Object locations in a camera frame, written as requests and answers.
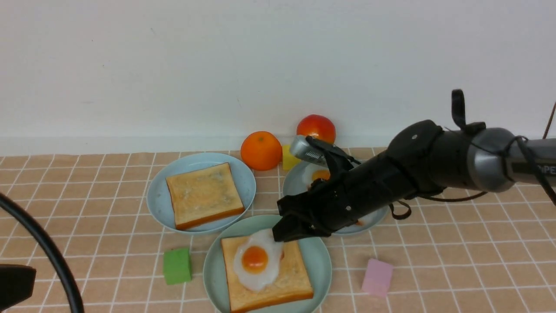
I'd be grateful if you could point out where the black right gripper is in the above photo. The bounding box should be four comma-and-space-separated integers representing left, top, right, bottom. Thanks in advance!
272, 120, 443, 243

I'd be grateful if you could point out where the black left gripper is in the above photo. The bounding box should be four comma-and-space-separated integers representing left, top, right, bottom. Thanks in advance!
0, 264, 36, 300

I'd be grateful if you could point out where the fried egg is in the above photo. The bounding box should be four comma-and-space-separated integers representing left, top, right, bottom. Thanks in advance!
354, 212, 377, 226
301, 163, 330, 190
233, 229, 284, 293

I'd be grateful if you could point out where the toast slice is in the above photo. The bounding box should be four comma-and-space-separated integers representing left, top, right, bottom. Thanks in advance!
220, 236, 314, 313
165, 163, 246, 230

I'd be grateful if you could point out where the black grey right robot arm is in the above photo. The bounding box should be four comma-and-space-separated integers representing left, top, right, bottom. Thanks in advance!
272, 120, 555, 242

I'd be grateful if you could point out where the mint green plate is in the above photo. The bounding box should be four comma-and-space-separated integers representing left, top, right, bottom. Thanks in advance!
203, 215, 332, 313

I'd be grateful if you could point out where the grey-blue plate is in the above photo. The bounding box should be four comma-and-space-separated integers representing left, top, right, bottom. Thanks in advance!
281, 162, 391, 236

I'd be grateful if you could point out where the yellow block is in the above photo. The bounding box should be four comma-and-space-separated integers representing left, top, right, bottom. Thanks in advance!
282, 145, 301, 172

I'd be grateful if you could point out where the orange fruit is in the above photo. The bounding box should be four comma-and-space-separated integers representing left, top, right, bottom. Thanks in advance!
240, 131, 282, 172

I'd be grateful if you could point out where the pink cube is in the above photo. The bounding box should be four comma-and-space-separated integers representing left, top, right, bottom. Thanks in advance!
361, 258, 394, 297

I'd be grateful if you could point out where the red yellow apple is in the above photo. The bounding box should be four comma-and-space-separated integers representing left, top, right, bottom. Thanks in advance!
296, 114, 336, 144

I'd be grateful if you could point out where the green cube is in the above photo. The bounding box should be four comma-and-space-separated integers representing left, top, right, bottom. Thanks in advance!
163, 247, 192, 286

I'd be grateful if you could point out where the light blue plate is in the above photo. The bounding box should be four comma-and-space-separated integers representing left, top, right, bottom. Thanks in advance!
146, 152, 257, 235

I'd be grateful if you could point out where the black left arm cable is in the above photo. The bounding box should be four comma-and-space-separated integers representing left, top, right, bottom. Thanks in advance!
0, 193, 85, 313

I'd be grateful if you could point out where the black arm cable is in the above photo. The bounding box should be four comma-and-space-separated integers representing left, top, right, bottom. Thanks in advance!
389, 89, 556, 220
0, 193, 85, 313

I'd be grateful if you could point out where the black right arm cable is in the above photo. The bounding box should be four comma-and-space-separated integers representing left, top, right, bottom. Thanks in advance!
389, 89, 556, 220

